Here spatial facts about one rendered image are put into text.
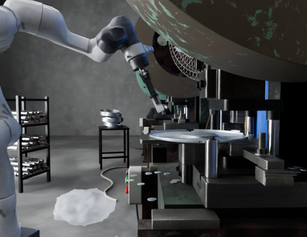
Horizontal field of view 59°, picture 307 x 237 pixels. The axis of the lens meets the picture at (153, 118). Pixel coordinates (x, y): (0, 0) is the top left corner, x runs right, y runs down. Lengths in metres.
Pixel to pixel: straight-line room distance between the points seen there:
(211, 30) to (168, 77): 1.79
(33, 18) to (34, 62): 7.06
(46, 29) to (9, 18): 0.13
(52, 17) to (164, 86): 1.28
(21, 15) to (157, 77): 1.33
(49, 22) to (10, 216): 0.64
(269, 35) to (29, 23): 0.80
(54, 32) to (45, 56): 6.94
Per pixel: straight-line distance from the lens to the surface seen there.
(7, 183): 0.97
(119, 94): 7.46
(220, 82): 0.77
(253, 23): 0.38
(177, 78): 2.15
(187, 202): 0.68
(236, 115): 0.84
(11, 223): 1.01
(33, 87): 8.02
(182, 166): 0.80
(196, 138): 0.77
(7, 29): 0.95
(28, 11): 1.03
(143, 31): 2.21
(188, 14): 0.37
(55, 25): 1.04
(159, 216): 0.61
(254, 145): 0.81
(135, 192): 1.07
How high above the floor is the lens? 0.88
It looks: 3 degrees down
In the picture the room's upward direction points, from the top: straight up
